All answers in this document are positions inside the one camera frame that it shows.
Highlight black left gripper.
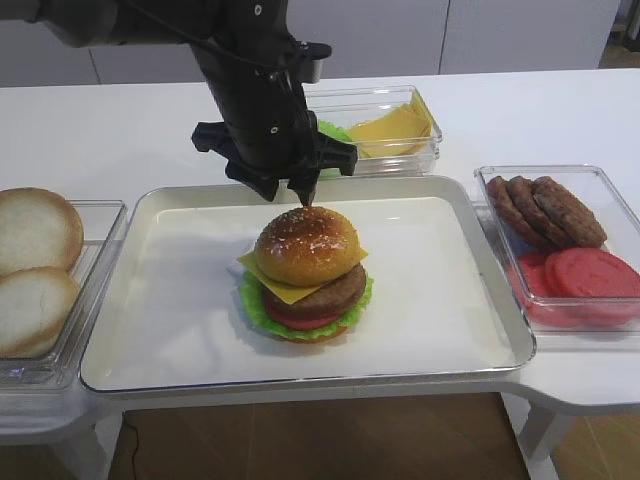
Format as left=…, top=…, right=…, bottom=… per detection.
left=190, top=89, right=359, bottom=207

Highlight bun top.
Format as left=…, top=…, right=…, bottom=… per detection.
left=253, top=207, right=365, bottom=288

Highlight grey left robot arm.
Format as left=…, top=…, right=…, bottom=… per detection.
left=1, top=1, right=358, bottom=206

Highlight green lettuce in container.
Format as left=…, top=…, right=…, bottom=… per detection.
left=317, top=119, right=354, bottom=180

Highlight yellow cheese slice on burger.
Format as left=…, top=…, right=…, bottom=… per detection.
left=237, top=248, right=368, bottom=305

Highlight green lettuce on burger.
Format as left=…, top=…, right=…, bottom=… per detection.
left=239, top=272, right=374, bottom=337

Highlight clear lettuce and cheese container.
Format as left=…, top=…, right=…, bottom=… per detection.
left=306, top=85, right=442, bottom=176

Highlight cheese slices in container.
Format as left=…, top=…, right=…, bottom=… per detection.
left=346, top=91, right=434, bottom=158

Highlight brown patty on burger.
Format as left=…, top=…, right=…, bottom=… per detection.
left=262, top=263, right=366, bottom=321

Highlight red tomato slice on burger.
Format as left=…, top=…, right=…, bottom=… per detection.
left=265, top=305, right=340, bottom=331

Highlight white serving tray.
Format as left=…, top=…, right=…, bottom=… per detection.
left=80, top=176, right=536, bottom=397

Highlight clear bun container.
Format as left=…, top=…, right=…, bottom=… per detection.
left=1, top=200, right=127, bottom=391

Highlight left brown meat patty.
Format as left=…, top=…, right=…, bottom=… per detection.
left=487, top=176, right=545, bottom=249

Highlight brown meat patty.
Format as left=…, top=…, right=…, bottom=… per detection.
left=506, top=176, right=575, bottom=249
left=487, top=176, right=545, bottom=249
left=532, top=176, right=607, bottom=248

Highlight middle brown meat patty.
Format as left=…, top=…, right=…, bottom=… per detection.
left=506, top=176, right=575, bottom=249

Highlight back bun half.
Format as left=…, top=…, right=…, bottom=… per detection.
left=1, top=187, right=84, bottom=275

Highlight bun half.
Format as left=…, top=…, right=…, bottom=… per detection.
left=1, top=267, right=80, bottom=359
left=1, top=187, right=84, bottom=275

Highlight left red tomato slice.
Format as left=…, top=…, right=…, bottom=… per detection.
left=507, top=253, right=571, bottom=328

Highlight front left bun half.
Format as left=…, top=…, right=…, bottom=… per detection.
left=1, top=267, right=80, bottom=359

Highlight right brown meat patty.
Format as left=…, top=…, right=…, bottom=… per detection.
left=532, top=176, right=607, bottom=248

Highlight clear patty and tomato container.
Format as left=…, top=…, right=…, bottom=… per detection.
left=475, top=165, right=639, bottom=334

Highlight right red tomato slice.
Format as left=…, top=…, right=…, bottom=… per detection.
left=543, top=247, right=639, bottom=327

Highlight white table leg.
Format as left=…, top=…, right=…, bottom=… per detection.
left=501, top=394, right=576, bottom=480

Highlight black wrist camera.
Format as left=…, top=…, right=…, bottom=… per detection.
left=289, top=42, right=332, bottom=84

